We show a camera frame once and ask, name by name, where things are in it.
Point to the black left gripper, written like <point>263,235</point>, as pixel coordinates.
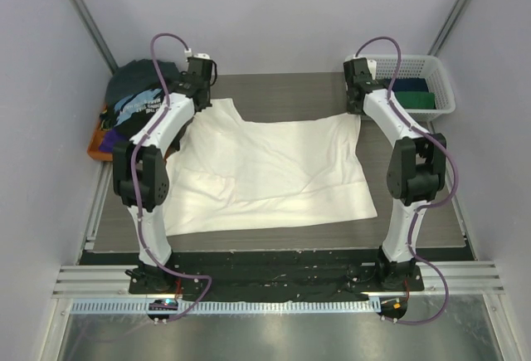
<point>207,104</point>

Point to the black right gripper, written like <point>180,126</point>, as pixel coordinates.
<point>354,104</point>

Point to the white t shirt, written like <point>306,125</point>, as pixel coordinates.
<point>232,174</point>

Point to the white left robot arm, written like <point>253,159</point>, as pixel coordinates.
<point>140,178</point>

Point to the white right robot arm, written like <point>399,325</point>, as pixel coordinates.
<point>415,175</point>

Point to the white plastic basket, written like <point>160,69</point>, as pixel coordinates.
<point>390,68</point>

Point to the rolled navy t shirt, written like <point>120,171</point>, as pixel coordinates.
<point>410,85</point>

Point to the rolled green t shirt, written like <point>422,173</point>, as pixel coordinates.
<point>416,100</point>

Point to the dark teal t shirt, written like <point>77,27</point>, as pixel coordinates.
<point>134,78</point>

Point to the black printed t shirt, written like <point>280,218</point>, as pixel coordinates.
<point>132,114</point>

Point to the purple t shirt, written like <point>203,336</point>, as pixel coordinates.
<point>110,138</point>

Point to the orange wooden tray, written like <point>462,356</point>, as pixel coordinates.
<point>103,124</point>

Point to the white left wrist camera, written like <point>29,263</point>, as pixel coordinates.
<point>190,54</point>

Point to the right aluminium frame post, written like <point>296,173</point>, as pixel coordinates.
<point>456,12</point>

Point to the aluminium frame post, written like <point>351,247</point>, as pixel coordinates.
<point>456,12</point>
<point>95,34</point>

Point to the left aluminium frame post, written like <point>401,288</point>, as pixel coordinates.
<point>95,34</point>

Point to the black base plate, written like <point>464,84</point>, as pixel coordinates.
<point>260,276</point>

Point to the white slotted cable duct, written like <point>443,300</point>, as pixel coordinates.
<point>165,306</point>

